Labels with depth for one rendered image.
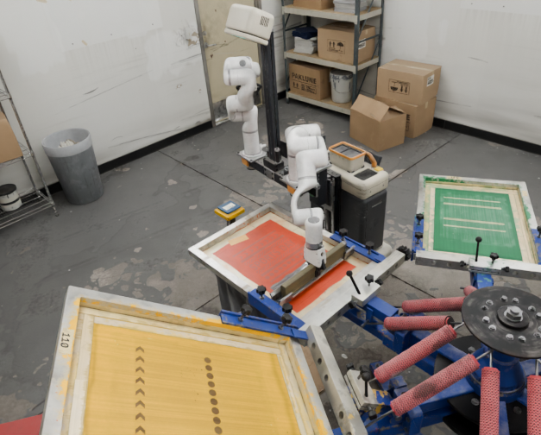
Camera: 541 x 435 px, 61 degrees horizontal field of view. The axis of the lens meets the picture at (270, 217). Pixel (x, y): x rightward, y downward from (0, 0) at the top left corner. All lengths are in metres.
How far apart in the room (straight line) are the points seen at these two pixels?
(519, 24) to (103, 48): 4.15
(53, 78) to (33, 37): 0.40
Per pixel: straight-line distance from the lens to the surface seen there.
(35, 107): 5.17
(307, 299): 2.11
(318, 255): 2.04
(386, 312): 1.96
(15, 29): 5.03
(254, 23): 2.32
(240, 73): 2.56
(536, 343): 1.62
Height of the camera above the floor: 2.44
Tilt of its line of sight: 35 degrees down
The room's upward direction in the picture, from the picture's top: 5 degrees counter-clockwise
